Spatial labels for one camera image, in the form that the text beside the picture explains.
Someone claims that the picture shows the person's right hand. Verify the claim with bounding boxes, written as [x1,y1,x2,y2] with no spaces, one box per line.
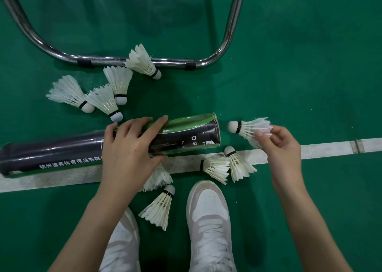
[255,125,307,198]

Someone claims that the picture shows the person's left hand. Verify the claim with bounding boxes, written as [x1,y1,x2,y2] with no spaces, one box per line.
[95,115,169,205]

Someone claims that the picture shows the single feather shuttlecock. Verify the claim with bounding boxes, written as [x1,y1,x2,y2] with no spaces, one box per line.
[227,117,274,149]

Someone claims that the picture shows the green tube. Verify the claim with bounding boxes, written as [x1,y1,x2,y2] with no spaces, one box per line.
[0,112,221,178]

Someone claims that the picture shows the black chair with chrome frame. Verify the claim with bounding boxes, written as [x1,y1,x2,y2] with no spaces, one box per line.
[0,0,248,70]

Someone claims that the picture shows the pile of white shuttlecocks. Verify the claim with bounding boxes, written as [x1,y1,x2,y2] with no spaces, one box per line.
[45,43,258,232]

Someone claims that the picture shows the person's left forearm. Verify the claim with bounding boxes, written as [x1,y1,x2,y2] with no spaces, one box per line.
[47,192,132,272]

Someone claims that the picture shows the person's right forearm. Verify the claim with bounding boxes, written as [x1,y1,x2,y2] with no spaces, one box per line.
[279,186,354,272]

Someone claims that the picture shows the person's left shoe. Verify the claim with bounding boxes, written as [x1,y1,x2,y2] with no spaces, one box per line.
[98,207,141,272]

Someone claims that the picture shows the person's shoe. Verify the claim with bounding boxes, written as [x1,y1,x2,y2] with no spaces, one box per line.
[186,180,238,272]
[98,207,141,272]

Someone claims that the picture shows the person's right shoe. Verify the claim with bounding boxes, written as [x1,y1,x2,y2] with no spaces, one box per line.
[186,180,238,272]

